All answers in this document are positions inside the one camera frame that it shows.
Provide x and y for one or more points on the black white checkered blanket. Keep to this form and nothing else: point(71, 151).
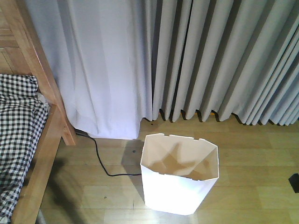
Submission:
point(23, 114)

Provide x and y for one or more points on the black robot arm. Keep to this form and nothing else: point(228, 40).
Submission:
point(294, 182)

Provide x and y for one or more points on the white plastic trash bin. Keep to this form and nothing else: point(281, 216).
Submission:
point(177, 172)

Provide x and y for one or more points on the grey pleated curtain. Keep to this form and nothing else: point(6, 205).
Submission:
point(230, 57)

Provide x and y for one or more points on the white sheer curtain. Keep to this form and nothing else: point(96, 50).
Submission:
point(100, 58)

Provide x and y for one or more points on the wooden bed frame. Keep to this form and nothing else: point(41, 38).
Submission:
point(21, 53)

